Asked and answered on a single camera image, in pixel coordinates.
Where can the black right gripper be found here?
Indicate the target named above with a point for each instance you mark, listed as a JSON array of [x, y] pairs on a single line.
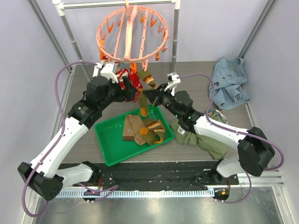
[[158, 96]]

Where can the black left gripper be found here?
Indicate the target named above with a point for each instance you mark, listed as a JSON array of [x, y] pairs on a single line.
[[128, 94]]

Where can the tan ribbed sock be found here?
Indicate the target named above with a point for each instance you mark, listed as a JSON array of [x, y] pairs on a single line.
[[140, 137], [132, 124]]

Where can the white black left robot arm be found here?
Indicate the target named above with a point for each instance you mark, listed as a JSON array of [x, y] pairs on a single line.
[[43, 175]]

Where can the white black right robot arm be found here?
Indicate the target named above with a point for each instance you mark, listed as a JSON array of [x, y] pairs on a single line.
[[254, 152]]

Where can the pink round clip hanger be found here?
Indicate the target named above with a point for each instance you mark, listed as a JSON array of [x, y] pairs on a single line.
[[132, 34]]

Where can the red christmas sock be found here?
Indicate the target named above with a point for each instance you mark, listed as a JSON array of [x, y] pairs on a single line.
[[136, 83], [120, 73]]

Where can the green plastic tray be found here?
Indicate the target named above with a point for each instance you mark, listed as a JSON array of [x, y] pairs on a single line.
[[115, 146]]

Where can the light blue denim shirt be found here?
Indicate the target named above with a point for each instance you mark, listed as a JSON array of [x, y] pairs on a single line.
[[226, 91]]

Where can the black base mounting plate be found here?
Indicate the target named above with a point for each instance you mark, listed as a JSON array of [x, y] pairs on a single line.
[[159, 176]]

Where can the olive green t-shirt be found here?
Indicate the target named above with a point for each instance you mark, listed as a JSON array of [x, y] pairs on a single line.
[[214, 147]]

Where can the white metal clothes rack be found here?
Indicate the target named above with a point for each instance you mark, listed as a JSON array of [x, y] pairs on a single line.
[[77, 42]]

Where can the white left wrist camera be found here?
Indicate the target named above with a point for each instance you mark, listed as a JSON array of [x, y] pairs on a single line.
[[108, 71]]

